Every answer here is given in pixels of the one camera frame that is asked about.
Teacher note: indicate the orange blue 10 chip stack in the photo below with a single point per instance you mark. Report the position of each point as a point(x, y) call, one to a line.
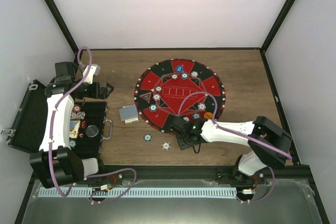
point(166, 146)

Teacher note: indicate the orange dealer button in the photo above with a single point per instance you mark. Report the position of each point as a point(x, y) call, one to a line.
point(208, 115)

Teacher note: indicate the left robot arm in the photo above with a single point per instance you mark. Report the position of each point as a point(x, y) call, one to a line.
point(55, 164)

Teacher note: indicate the green blue 50 chip stack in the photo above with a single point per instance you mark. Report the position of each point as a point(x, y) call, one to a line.
point(147, 137)

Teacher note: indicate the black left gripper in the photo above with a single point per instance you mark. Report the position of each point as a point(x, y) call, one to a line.
point(103, 95)

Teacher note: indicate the round red black poker mat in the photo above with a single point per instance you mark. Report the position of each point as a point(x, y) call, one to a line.
point(178, 97)

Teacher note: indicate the white card box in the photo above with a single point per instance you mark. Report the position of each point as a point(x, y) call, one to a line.
point(131, 120)

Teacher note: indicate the blue small blind button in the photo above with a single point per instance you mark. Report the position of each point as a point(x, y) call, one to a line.
point(179, 69)

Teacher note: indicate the round grey metal disc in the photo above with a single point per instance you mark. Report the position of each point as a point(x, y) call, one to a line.
point(92, 131)

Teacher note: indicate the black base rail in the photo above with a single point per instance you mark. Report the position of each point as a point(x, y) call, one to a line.
point(220, 174)

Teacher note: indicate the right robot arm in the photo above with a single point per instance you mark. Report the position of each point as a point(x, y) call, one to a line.
point(269, 143)

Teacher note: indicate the red dice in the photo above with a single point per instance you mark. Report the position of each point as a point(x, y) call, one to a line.
point(83, 124)

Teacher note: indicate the chips in case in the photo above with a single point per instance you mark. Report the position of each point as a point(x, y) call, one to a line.
point(77, 113)

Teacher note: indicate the light blue slotted cable duct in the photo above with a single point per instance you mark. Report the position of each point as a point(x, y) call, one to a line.
point(150, 192)

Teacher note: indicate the black poker set case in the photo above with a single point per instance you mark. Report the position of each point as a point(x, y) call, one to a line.
point(27, 131)

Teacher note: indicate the blue backed card deck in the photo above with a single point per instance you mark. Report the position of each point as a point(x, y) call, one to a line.
point(128, 112)

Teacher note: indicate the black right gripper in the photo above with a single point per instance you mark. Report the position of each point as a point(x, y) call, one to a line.
point(182, 145)

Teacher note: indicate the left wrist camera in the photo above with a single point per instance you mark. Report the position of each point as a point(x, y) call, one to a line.
point(65, 69)

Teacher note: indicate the card deck in case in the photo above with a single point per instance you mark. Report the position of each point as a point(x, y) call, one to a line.
point(74, 127)

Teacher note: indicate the black enclosure frame post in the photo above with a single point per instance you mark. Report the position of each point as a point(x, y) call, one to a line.
point(61, 24)

